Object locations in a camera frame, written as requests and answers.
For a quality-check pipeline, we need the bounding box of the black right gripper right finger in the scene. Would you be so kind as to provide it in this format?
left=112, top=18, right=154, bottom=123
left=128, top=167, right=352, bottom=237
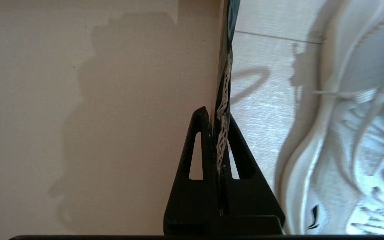
left=219, top=113, right=286, bottom=236

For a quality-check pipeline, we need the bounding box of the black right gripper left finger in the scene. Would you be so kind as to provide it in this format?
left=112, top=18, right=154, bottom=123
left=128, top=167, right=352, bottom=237
left=163, top=106, right=220, bottom=236

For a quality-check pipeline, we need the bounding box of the white sneaker with black logo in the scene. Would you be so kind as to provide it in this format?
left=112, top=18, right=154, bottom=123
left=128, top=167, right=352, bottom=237
left=275, top=0, right=384, bottom=236

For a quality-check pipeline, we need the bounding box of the brown cardboard shoe box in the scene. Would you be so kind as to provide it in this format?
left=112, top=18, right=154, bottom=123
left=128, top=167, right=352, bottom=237
left=0, top=0, right=241, bottom=236

